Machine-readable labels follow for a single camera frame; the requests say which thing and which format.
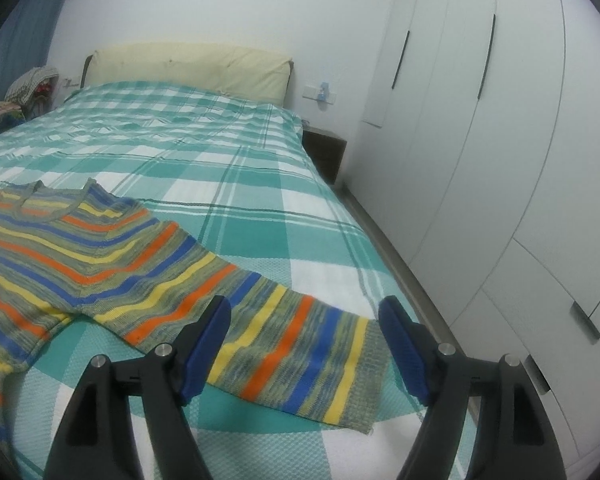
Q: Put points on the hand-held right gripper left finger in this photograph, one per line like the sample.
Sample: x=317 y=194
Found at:
x=207 y=350

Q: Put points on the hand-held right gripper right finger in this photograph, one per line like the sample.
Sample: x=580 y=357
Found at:
x=405 y=345

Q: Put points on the striped knit sweater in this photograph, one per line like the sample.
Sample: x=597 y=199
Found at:
x=130 y=260

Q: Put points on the pile of folded clothes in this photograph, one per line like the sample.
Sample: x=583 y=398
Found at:
x=30 y=85

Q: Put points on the white wardrobe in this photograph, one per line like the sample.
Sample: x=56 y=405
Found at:
x=480 y=160

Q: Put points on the dark wooden nightstand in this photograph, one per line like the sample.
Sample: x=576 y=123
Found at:
x=325 y=152

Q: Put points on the blue plug adapter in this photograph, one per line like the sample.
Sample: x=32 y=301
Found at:
x=323 y=91

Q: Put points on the cream headboard cushion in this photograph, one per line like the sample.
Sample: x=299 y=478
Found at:
x=190 y=67

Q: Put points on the blue curtain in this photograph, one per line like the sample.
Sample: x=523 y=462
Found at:
x=30 y=25

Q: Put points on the grey bed frame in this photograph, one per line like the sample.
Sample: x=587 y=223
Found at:
x=405 y=267

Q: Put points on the white wall socket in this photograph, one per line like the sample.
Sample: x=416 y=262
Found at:
x=310 y=94

